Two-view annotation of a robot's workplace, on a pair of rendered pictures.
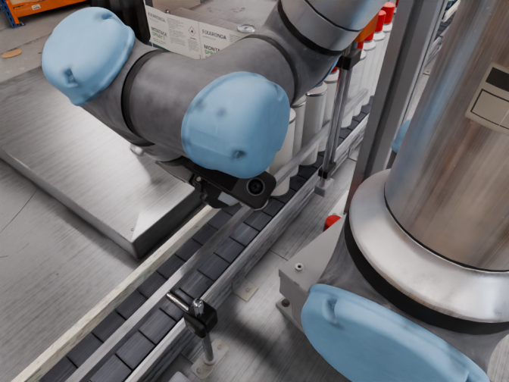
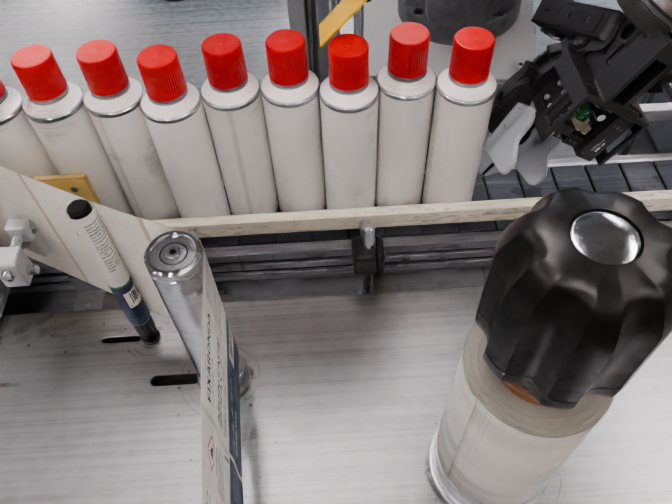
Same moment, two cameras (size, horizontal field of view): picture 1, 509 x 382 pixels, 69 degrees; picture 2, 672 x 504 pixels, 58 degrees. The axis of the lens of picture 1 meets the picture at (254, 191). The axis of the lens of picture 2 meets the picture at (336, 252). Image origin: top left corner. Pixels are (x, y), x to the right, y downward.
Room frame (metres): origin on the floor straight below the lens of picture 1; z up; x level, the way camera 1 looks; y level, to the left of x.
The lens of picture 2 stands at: (0.79, 0.27, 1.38)
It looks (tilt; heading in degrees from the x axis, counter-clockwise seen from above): 54 degrees down; 233
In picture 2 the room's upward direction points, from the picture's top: 3 degrees counter-clockwise
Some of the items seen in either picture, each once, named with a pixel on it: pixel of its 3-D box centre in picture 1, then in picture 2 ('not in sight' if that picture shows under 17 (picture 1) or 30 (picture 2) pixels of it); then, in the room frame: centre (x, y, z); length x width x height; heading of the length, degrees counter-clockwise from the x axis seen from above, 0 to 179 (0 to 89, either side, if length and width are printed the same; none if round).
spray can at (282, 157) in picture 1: (277, 143); (402, 127); (0.48, -0.04, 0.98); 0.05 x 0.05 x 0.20
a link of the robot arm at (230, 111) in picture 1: (221, 105); not in sight; (0.26, 0.03, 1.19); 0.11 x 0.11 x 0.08; 57
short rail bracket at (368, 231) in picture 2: not in sight; (369, 264); (0.56, 0.01, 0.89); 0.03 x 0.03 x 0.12; 54
